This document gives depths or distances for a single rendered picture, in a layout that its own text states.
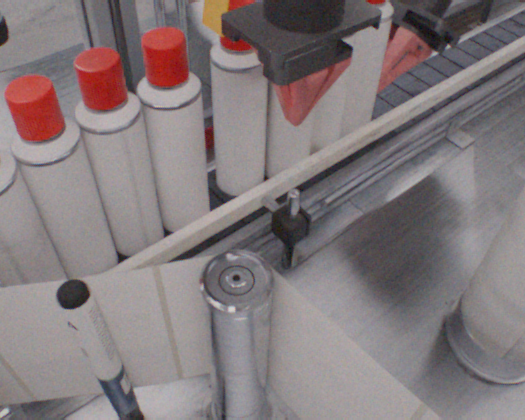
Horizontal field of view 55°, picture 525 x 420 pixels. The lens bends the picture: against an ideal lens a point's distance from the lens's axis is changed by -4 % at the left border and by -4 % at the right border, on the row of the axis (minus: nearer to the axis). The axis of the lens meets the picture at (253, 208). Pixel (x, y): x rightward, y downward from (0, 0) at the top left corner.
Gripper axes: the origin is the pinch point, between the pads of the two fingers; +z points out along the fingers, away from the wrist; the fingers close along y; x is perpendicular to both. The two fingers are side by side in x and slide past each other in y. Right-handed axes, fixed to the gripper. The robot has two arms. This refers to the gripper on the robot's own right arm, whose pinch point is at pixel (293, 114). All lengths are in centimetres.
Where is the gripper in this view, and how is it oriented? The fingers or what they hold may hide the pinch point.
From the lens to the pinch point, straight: 43.9
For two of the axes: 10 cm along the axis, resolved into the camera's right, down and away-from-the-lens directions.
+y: 7.9, -4.5, 4.2
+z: -0.2, 6.6, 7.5
